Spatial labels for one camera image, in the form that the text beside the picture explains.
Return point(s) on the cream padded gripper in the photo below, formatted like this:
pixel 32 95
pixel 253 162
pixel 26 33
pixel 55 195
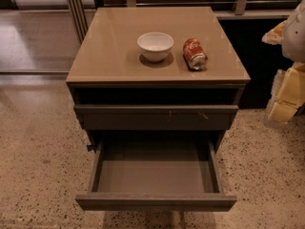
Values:
pixel 294 37

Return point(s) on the grey drawer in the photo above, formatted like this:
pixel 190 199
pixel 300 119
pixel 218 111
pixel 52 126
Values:
pixel 156 117
pixel 162 175

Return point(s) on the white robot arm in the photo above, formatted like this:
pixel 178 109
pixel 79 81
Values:
pixel 299 15

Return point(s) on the grey drawer cabinet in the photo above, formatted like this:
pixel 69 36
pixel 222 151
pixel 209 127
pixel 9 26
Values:
pixel 103 75

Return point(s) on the red soda can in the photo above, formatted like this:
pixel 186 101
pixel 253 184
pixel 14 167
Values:
pixel 194 55

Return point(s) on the white ceramic bowl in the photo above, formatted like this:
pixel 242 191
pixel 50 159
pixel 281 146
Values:
pixel 155 46

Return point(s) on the blue tape piece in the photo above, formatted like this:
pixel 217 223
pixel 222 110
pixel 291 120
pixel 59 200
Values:
pixel 90 147

